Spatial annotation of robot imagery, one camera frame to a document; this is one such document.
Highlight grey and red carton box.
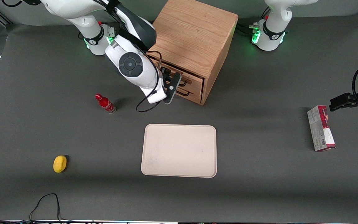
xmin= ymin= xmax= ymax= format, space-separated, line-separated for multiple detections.
xmin=307 ymin=105 xmax=336 ymax=152

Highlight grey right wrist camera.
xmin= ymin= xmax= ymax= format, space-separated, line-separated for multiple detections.
xmin=163 ymin=72 xmax=182 ymax=105

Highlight thin black wrist camera cable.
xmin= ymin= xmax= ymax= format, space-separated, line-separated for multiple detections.
xmin=135 ymin=50 xmax=164 ymax=113

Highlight yellow lemon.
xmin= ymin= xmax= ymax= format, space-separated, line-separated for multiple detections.
xmin=53 ymin=155 xmax=67 ymax=173

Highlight red soda bottle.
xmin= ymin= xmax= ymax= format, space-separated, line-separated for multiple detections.
xmin=95 ymin=93 xmax=117 ymax=114

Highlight beige plastic tray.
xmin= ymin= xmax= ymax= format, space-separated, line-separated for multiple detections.
xmin=141 ymin=124 xmax=218 ymax=178

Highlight black arm cable sleeve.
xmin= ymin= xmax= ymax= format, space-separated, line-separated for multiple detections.
xmin=104 ymin=0 xmax=157 ymax=52

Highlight oak wooden drawer cabinet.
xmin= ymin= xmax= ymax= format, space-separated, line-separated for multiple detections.
xmin=148 ymin=0 xmax=239 ymax=106

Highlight black looped floor cable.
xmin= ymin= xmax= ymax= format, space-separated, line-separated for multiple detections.
xmin=29 ymin=193 xmax=72 ymax=223

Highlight black left arm base cables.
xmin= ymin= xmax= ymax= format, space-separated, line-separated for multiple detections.
xmin=236 ymin=6 xmax=271 ymax=35

